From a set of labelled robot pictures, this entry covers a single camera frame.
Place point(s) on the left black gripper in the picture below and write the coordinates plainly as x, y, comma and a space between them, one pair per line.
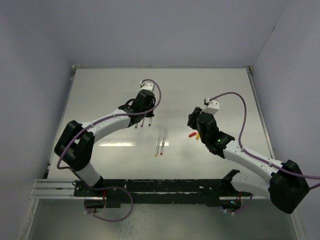
150, 114

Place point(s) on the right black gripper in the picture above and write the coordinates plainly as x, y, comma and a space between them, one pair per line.
191, 122

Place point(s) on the yellow whiteboard marker pen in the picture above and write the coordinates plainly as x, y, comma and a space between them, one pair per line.
159, 142

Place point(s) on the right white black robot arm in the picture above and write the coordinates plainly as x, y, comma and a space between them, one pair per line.
280, 182

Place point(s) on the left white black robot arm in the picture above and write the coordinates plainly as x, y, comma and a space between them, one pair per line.
76, 143

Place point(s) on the red pen cap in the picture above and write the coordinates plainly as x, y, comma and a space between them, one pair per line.
192, 134

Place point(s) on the red whiteboard marker pen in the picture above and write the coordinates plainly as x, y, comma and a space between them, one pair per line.
163, 143

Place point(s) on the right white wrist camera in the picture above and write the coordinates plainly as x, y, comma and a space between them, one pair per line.
211, 106

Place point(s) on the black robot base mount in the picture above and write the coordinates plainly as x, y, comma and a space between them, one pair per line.
112, 193

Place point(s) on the aluminium frame rail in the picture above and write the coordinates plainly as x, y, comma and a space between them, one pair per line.
53, 189

